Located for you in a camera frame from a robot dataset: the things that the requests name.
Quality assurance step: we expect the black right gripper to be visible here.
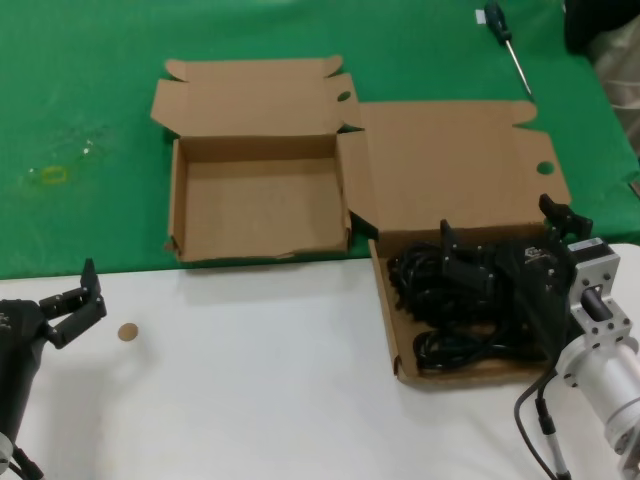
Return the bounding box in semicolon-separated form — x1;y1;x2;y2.
438;194;594;361

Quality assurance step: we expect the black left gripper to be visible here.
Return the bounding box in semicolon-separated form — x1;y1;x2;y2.
0;258;108;436

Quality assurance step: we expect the larger flat cardboard box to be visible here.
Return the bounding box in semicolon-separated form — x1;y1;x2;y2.
335;99;576;391

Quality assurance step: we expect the cardboard box with torn edge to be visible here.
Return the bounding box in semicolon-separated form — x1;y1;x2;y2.
149;53;362;263

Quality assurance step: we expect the clear plastic bag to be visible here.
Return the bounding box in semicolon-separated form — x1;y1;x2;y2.
27;122;119;189

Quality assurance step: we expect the person in beige clothing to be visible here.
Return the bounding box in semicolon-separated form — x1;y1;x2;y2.
594;19;640;114

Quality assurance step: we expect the green table cloth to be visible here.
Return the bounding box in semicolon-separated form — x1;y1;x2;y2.
0;0;640;281

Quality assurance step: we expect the coiled black power cable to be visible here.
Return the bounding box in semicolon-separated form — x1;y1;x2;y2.
387;259;501;327
413;324;551;374
394;241;501;281

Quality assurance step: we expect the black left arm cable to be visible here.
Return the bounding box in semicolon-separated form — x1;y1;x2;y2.
0;446;46;480

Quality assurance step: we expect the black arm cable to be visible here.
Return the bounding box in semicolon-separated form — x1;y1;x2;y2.
0;446;46;480
514;349;559;480

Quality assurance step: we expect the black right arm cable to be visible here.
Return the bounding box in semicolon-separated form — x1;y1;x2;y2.
514;349;559;480

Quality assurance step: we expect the green handled screwdriver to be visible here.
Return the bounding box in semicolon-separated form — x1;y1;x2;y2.
483;0;536;101

